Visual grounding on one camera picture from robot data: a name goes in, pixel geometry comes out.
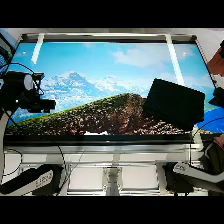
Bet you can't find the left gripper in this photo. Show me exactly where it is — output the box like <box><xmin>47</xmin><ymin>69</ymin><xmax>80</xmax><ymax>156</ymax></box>
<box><xmin>30</xmin><ymin>97</ymin><xmax>57</xmax><ymax>114</ymax></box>

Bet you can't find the black folded garment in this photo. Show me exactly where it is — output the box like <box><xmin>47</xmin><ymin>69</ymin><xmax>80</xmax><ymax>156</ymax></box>
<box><xmin>142</xmin><ymin>78</ymin><xmax>206</xmax><ymax>132</ymax></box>

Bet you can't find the blue garment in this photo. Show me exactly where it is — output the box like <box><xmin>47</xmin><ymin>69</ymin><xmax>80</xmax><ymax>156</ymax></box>
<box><xmin>196</xmin><ymin>107</ymin><xmax>224</xmax><ymax>135</ymax></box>

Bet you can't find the white garment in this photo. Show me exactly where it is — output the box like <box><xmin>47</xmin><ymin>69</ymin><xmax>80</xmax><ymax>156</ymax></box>
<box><xmin>213</xmin><ymin>73</ymin><xmax>224</xmax><ymax>90</ymax></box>

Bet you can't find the red-brown garment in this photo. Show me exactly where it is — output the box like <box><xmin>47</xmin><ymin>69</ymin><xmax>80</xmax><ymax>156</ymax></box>
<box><xmin>207</xmin><ymin>39</ymin><xmax>224</xmax><ymax>80</ymax></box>

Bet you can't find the black cable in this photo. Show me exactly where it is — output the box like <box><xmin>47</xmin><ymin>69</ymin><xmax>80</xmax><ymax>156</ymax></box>
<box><xmin>1</xmin><ymin>107</ymin><xmax>68</xmax><ymax>196</ymax></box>
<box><xmin>188</xmin><ymin>116</ymin><xmax>224</xmax><ymax>167</ymax></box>

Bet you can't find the silver frame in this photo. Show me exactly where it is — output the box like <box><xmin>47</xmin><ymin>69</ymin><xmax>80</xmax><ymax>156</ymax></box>
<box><xmin>0</xmin><ymin>142</ymin><xmax>224</xmax><ymax>197</ymax></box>

